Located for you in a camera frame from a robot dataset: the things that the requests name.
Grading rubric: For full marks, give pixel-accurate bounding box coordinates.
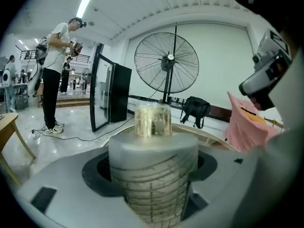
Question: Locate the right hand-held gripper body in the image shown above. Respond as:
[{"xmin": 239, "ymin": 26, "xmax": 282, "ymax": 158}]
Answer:
[{"xmin": 252, "ymin": 29, "xmax": 293, "ymax": 67}]

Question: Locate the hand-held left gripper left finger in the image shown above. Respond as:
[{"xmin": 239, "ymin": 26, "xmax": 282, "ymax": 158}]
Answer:
[{"xmin": 16, "ymin": 148, "xmax": 152, "ymax": 228}]

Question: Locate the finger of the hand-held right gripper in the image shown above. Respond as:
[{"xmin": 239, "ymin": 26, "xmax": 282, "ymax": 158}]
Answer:
[{"xmin": 238, "ymin": 52, "xmax": 293, "ymax": 98}]

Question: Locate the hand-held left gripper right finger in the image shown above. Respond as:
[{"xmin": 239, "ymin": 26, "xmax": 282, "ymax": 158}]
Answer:
[{"xmin": 180, "ymin": 127, "xmax": 304, "ymax": 228}]

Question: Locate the person's black shirt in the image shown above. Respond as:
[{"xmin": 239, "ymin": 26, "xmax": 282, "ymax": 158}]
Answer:
[{"xmin": 223, "ymin": 0, "xmax": 304, "ymax": 64}]

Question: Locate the pink cloth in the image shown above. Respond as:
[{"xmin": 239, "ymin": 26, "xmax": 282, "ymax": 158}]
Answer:
[{"xmin": 224, "ymin": 91, "xmax": 281, "ymax": 153}]

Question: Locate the black backpack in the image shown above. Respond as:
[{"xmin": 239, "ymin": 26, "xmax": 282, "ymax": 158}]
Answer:
[{"xmin": 179, "ymin": 95, "xmax": 212, "ymax": 129}]

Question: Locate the long wooden low table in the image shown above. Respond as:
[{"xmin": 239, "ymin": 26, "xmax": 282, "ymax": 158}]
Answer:
[{"xmin": 0, "ymin": 112, "xmax": 37, "ymax": 187}]

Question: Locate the black standing fan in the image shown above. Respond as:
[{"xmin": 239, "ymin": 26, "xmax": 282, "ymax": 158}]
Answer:
[{"xmin": 133, "ymin": 25, "xmax": 200, "ymax": 105}]

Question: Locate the black glass-door fridge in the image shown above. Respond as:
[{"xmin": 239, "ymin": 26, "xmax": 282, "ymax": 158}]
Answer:
[{"xmin": 89, "ymin": 44, "xmax": 133, "ymax": 133}]

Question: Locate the long ceiling light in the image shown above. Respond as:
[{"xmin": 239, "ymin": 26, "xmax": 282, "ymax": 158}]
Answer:
[{"xmin": 76, "ymin": 0, "xmax": 99, "ymax": 19}]

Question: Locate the black floor cable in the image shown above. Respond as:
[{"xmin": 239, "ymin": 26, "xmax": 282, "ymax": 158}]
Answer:
[{"xmin": 32, "ymin": 114, "xmax": 136, "ymax": 143}]

